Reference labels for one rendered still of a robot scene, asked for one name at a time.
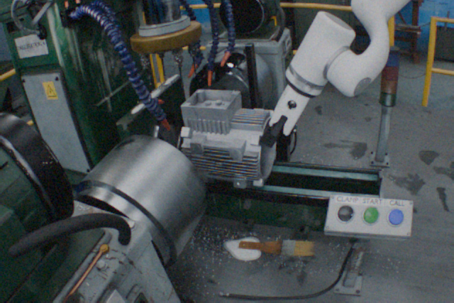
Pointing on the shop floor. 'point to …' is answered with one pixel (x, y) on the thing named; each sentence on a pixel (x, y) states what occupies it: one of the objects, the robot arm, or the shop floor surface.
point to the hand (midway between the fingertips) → (269, 137)
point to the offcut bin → (444, 42)
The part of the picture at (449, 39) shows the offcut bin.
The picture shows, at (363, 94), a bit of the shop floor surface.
